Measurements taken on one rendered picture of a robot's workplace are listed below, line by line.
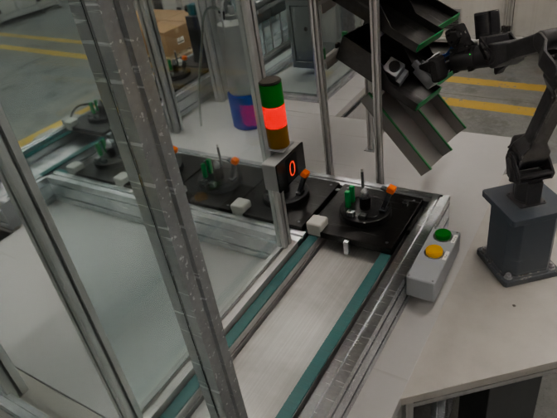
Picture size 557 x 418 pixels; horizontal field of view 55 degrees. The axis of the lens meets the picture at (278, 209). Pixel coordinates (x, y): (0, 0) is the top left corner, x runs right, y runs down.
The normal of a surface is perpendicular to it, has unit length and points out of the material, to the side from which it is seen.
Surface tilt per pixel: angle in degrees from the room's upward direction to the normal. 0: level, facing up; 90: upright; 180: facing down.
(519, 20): 90
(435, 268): 0
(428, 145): 45
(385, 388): 0
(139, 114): 90
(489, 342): 0
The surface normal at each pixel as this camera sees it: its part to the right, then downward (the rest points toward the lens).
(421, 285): -0.51, 0.54
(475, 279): -0.14, -0.82
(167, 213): 0.85, 0.19
